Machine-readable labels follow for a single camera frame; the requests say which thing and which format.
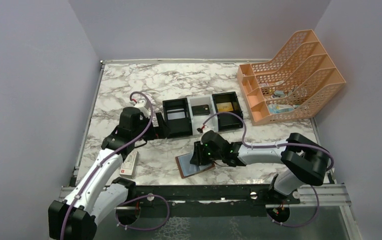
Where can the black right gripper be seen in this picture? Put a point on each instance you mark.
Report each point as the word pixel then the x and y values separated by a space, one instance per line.
pixel 198 157

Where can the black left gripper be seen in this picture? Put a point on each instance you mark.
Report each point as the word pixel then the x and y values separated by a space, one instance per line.
pixel 162 131

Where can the brown leather card holder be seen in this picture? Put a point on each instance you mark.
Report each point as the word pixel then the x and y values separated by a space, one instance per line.
pixel 187 169

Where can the black and white card tray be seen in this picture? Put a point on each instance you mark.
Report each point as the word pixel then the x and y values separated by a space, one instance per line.
pixel 217 121

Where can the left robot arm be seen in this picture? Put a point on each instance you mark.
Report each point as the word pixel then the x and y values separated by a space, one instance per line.
pixel 78 215

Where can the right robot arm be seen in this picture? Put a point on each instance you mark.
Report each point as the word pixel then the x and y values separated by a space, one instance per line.
pixel 306 161

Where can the white card in tray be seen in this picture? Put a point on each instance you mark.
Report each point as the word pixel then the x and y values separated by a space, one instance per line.
pixel 174 114

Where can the black VIP card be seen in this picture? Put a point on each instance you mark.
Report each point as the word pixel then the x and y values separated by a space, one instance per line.
pixel 200 110

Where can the gold card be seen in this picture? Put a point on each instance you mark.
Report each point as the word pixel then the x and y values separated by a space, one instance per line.
pixel 225 107

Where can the small white red box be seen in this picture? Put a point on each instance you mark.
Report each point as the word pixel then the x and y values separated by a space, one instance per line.
pixel 128 167

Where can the peach plastic desk organizer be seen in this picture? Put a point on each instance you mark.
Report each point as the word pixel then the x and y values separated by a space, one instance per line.
pixel 296 84

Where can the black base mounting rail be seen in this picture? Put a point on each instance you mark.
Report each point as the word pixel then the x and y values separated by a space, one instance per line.
pixel 199 201

